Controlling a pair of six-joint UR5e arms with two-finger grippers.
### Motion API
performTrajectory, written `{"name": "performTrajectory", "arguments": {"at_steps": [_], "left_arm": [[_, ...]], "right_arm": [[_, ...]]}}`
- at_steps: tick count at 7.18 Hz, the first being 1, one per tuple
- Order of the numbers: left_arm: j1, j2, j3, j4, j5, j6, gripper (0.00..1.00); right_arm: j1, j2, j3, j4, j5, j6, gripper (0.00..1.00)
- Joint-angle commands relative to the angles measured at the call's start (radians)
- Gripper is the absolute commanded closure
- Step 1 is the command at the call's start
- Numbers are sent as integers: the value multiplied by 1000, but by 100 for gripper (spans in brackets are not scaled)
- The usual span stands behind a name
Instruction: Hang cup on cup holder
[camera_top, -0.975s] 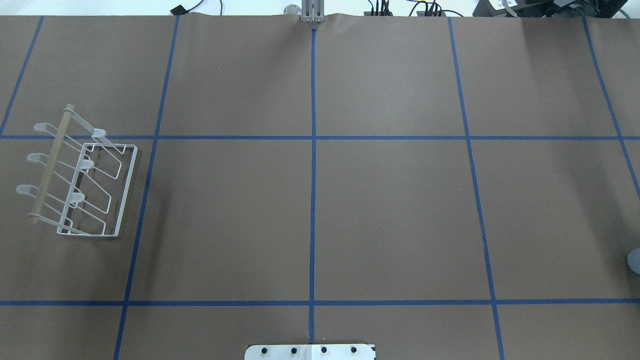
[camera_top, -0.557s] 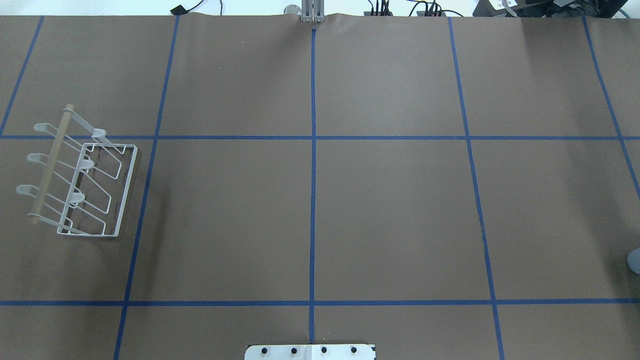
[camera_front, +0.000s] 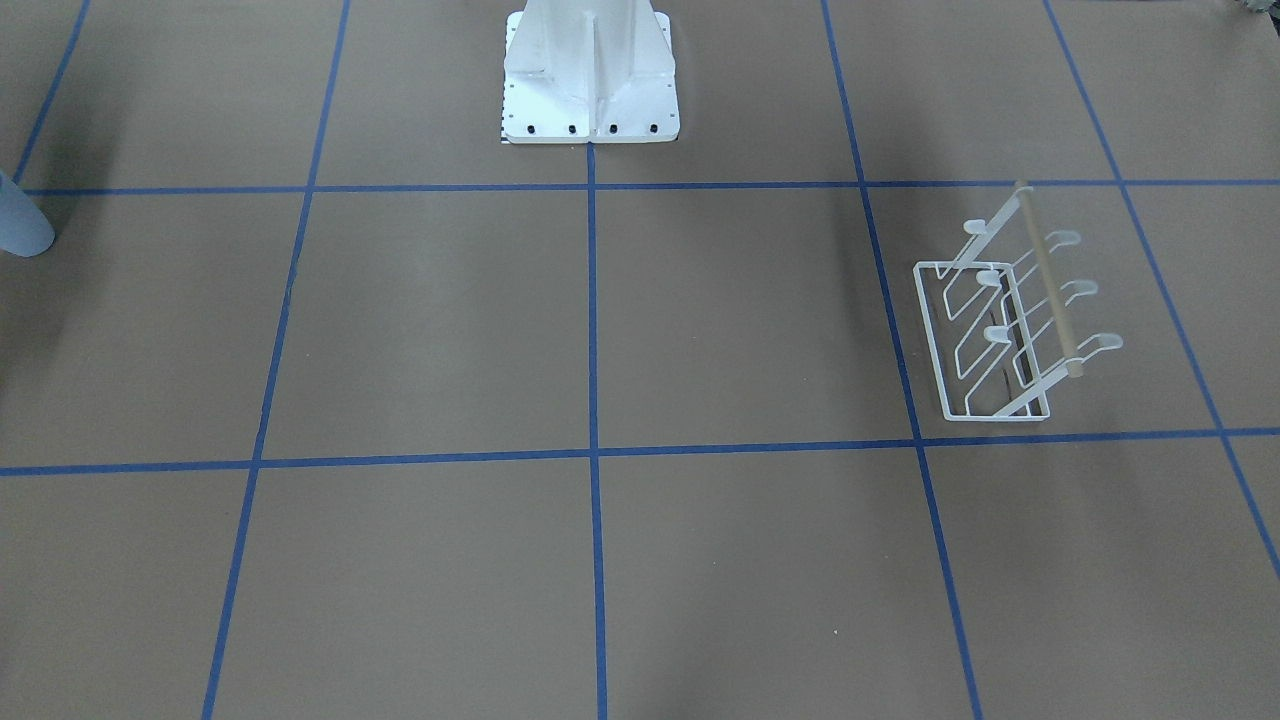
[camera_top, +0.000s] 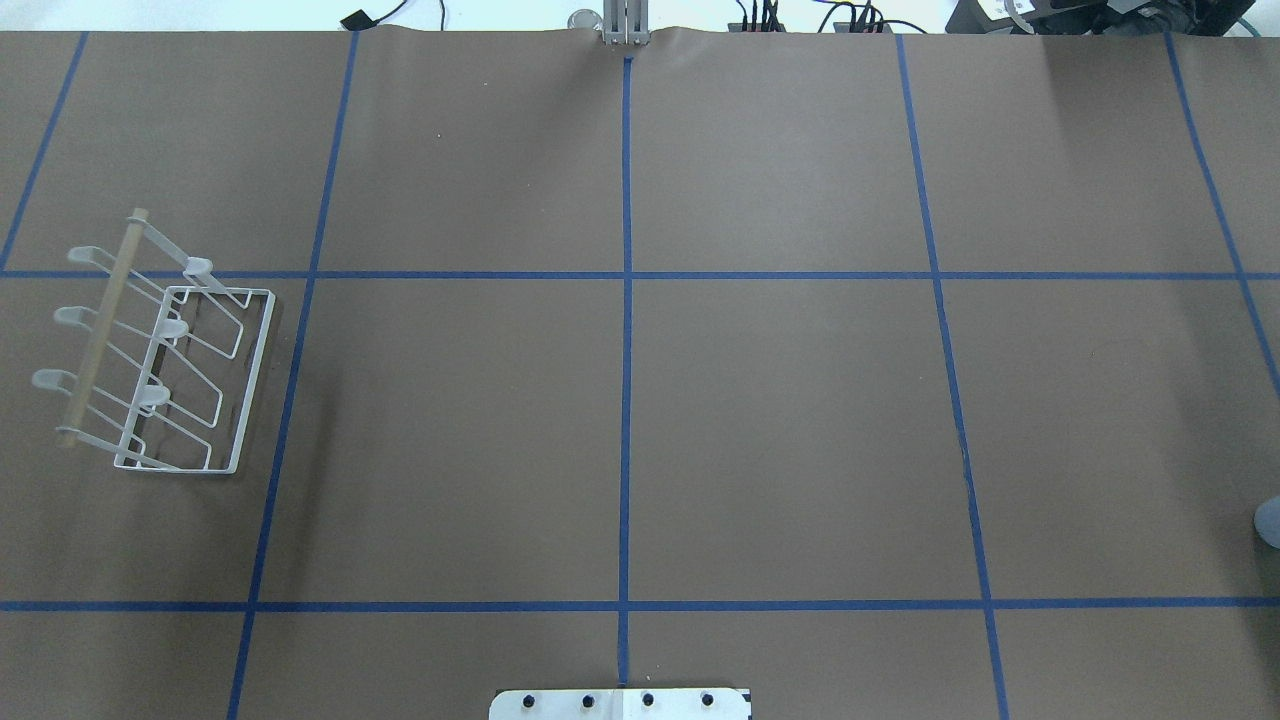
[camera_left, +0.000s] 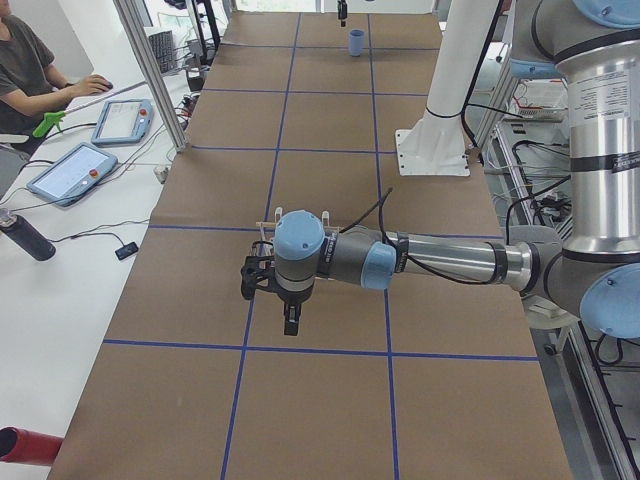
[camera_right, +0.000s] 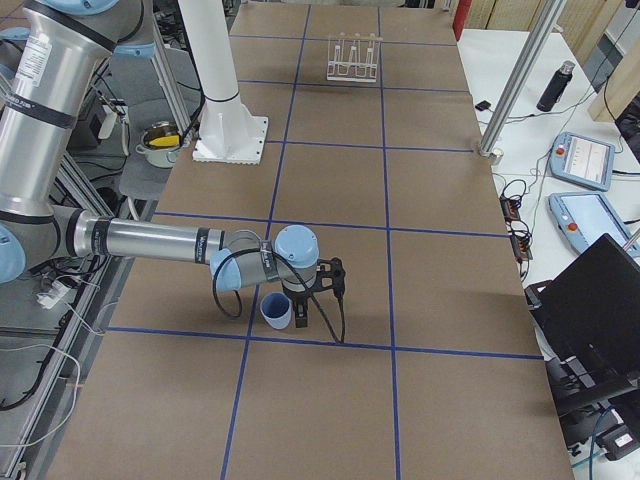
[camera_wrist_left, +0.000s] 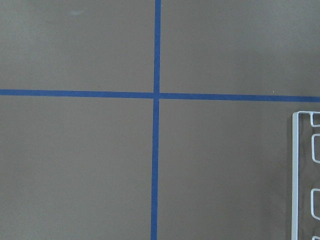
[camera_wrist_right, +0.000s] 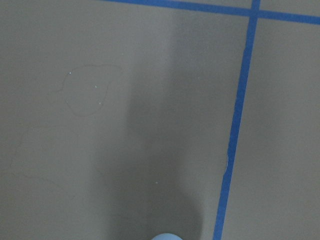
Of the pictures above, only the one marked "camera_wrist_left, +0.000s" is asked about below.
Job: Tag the white wire cup holder rack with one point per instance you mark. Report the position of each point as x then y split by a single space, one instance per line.
295 170

